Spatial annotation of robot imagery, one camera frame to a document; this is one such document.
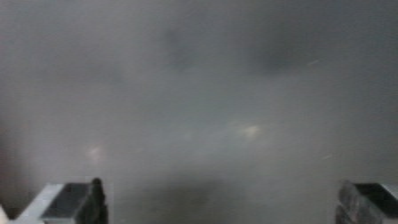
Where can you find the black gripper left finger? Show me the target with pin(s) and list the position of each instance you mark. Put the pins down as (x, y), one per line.
(70, 203)

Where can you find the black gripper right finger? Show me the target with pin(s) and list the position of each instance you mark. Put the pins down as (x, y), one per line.
(366, 203)

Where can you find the white drawer with tag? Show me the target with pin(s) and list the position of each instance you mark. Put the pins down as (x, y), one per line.
(215, 102)

